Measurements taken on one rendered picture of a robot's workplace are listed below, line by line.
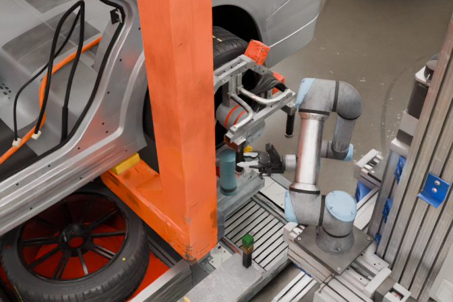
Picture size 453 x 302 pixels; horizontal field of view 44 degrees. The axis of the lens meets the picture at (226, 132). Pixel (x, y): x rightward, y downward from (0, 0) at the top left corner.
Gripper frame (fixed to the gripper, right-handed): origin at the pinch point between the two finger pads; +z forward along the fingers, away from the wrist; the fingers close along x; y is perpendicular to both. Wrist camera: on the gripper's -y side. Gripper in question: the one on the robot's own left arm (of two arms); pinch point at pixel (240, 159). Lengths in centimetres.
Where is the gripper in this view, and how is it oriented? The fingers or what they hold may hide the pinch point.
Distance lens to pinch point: 247.1
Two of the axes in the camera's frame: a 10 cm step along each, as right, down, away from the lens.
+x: 0.2, -7.0, 7.2
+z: -10.0, -0.1, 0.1
